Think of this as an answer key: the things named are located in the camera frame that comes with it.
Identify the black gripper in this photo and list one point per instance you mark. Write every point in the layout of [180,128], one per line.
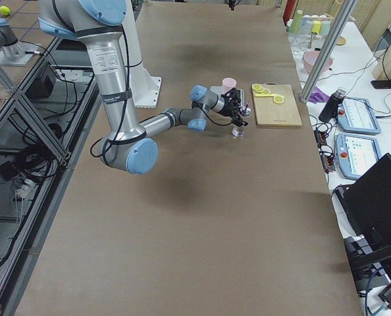
[228,107]

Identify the glass sauce bottle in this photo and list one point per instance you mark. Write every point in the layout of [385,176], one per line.
[239,119]

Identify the pink plastic cup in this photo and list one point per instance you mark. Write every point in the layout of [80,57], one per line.
[228,83]

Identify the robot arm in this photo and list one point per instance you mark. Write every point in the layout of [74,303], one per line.
[129,146]

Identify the digital kitchen scale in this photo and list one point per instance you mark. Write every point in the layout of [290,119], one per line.
[221,102]

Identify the green cup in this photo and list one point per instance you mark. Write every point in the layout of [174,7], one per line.
[295,24]

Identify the yellow cup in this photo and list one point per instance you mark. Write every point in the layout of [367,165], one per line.
[316,27]

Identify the yellow plastic knife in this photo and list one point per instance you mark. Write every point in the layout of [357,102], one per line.
[268,95]

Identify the bamboo cutting board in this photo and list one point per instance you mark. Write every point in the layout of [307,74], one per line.
[270,114]

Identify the lemon slice far right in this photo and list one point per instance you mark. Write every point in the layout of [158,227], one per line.
[256,86]

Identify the lemon slice front pair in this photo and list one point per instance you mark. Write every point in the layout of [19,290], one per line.
[278,99]

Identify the purple glove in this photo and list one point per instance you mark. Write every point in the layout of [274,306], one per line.
[318,96]

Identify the black water bottle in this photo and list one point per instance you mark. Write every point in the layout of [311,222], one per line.
[330,109]

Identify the pink bowl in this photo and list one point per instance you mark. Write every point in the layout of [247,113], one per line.
[309,59]

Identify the far teach pendant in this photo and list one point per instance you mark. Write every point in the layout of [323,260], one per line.
[356,116]

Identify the teach pendant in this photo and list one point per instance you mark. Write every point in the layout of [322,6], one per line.
[356,154]
[356,116]

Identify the near teach pendant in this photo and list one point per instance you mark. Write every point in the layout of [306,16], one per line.
[356,154]

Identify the black laptop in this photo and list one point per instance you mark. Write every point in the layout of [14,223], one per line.
[367,204]

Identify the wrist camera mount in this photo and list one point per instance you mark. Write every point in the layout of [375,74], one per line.
[232,96]

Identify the white camera mast base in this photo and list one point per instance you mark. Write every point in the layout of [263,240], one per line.
[145,88]

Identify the aluminium frame post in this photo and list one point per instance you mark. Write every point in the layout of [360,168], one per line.
[338,25]

